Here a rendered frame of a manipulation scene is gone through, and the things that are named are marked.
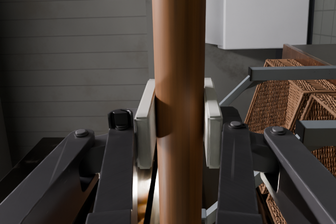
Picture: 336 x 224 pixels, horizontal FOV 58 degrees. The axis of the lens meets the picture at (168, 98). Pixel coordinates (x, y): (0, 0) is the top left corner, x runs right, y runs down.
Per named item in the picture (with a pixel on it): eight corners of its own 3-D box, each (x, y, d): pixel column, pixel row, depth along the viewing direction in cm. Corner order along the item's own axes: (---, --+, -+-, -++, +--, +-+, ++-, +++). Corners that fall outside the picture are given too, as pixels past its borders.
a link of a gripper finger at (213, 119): (207, 117, 15) (223, 116, 15) (201, 77, 21) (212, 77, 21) (207, 169, 16) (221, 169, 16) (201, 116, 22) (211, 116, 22)
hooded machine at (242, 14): (297, -20, 313) (180, -16, 319) (320, -28, 260) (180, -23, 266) (292, 45, 330) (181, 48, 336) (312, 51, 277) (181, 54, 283)
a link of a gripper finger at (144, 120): (151, 170, 16) (137, 170, 16) (160, 117, 23) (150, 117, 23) (148, 117, 15) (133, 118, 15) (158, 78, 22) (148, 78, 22)
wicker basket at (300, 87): (327, 197, 129) (261, 197, 131) (285, 136, 182) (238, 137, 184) (346, 89, 113) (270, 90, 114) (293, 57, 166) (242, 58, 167)
